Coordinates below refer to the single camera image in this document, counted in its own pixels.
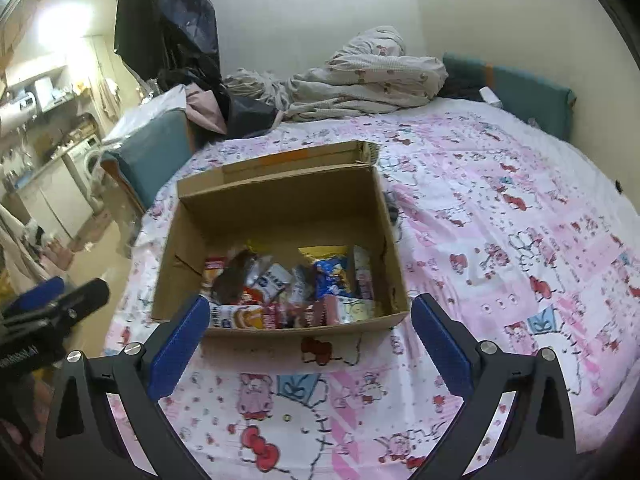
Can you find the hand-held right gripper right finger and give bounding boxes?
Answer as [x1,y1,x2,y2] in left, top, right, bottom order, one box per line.
[407,292,581,480]

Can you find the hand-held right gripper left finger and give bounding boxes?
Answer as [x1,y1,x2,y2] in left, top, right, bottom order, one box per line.
[42,294,216,480]

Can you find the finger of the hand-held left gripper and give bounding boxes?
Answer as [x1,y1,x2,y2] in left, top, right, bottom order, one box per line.
[0,276,67,317]
[47,279,111,322]

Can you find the dark chocolate bar packet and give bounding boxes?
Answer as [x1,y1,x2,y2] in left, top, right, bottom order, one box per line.
[212,250,262,306]

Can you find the red snack packet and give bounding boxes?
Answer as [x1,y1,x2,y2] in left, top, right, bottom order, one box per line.
[264,305,296,331]

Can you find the white pink snack packet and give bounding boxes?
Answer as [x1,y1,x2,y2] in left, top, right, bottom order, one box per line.
[352,247,377,301]

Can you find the blue yellow snack packet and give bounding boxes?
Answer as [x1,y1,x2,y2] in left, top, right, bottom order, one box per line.
[299,246,357,301]

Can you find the small brown snack packet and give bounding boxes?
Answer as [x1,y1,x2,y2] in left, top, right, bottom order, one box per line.
[294,300,337,329]

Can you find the white blue snack packet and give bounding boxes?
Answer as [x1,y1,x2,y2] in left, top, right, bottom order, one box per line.
[292,267,314,306]

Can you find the brown cardboard box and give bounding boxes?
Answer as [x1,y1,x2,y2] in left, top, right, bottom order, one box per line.
[150,140,411,337]

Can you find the light hanging clothes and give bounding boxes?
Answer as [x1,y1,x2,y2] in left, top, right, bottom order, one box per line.
[0,205,56,281]

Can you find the white kitchen cabinet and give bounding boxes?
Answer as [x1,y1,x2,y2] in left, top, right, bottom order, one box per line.
[15,160,96,241]

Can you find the pink printed bed sheet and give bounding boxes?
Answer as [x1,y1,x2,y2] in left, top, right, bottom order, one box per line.
[102,97,640,480]

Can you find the white washing machine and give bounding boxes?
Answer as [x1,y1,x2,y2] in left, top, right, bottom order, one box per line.
[65,140,104,202]

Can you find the dark sock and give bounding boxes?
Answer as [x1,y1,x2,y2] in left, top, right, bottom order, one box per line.
[382,185,404,226]

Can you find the white water heater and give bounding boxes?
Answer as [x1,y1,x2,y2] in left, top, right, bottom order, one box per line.
[0,92,39,136]

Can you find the white cover sheet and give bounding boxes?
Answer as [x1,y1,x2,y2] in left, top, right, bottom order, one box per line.
[107,87,187,146]

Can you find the hanging white towel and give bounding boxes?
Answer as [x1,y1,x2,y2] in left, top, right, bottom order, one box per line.
[97,80,121,121]

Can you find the pink cloth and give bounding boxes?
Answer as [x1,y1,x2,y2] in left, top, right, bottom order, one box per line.
[185,85,231,136]

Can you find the dark crumpled cloth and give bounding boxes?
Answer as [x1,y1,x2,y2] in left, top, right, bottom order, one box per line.
[225,95,281,136]

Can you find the long teal headboard cushion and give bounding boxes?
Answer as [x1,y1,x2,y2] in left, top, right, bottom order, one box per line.
[442,52,576,141]

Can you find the crumpled grey printed quilt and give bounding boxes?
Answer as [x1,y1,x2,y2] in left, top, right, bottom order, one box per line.
[222,25,448,122]

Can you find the black plastic bag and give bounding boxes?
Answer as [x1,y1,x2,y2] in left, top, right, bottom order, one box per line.
[114,0,221,91]

